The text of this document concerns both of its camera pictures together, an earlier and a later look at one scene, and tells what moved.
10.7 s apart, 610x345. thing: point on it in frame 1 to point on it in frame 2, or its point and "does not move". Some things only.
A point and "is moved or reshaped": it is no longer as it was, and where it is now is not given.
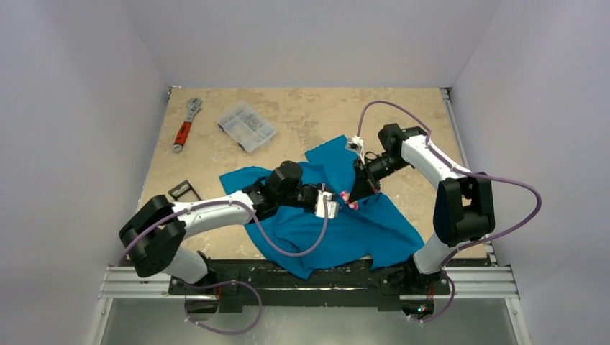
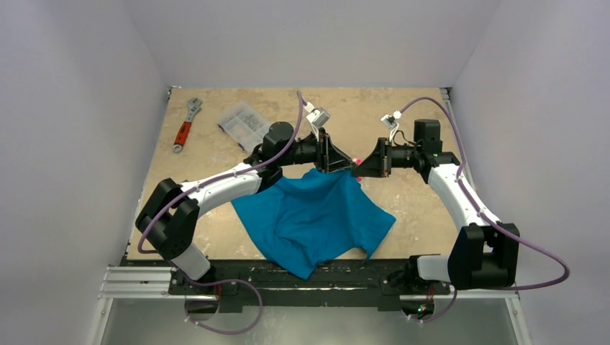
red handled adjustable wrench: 185,129 does not move
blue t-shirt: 375,227 is moved or reshaped
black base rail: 241,282 does not move
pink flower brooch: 353,204 is moved or reshaped
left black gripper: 314,188 to 331,159
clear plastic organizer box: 246,126 does not move
